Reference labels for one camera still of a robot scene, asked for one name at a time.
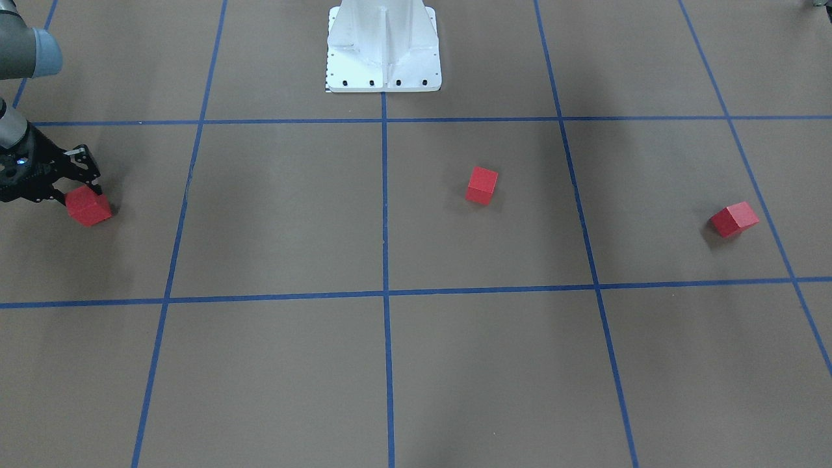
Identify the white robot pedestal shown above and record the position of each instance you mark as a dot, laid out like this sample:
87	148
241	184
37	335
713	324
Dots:
383	46

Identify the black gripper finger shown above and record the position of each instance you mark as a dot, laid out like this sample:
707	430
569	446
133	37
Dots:
81	166

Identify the red block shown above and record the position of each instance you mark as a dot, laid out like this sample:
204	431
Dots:
734	219
481	185
87	207

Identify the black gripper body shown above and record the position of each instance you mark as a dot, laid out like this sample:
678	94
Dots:
40	160

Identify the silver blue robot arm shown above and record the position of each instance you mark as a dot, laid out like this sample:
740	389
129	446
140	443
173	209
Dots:
25	53

